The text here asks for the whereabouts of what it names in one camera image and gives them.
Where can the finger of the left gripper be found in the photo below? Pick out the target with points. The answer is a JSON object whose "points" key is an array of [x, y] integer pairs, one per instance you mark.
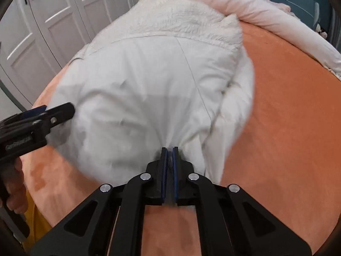
{"points": [[32, 112]]}

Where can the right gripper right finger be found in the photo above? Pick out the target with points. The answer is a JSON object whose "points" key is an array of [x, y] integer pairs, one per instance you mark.
{"points": [[230, 221]]}

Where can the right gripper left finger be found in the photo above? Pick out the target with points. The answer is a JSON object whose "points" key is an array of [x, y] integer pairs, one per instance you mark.
{"points": [[110, 220]]}

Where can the white padded zip jacket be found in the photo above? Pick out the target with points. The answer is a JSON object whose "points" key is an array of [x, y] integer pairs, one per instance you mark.
{"points": [[168, 73]]}

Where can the operator left hand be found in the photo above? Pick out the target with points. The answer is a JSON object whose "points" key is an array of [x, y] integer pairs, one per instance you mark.
{"points": [[13, 179]]}

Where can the orange plush bed blanket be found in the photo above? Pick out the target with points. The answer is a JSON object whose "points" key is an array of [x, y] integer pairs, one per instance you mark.
{"points": [[287, 158]]}

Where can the white panelled wardrobe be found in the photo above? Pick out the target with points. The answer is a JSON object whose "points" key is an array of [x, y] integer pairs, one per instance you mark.
{"points": [[39, 37]]}

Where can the plush toy by headboard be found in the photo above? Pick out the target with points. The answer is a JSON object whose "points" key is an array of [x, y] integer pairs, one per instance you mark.
{"points": [[321, 31]]}

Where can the pale pink rolled duvet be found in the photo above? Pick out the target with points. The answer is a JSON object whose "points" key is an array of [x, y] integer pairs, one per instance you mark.
{"points": [[272, 17]]}

